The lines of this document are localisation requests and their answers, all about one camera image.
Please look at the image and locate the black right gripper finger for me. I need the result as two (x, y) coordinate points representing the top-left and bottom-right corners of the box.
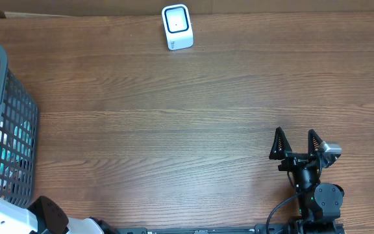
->
(269, 127), (292, 160)
(308, 129), (323, 155)

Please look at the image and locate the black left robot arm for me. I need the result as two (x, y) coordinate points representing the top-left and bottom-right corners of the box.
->
(0, 196), (117, 234)

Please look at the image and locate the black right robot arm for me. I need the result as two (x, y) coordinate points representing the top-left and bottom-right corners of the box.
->
(265, 127), (345, 234)

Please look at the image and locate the white barcode scanner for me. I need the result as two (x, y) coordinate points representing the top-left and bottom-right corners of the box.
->
(162, 4), (194, 51)

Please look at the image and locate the grey plastic mesh basket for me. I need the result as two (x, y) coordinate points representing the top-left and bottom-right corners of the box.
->
(0, 45), (40, 208)

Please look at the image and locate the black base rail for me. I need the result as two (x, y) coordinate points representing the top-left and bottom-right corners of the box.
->
(116, 224), (345, 234)

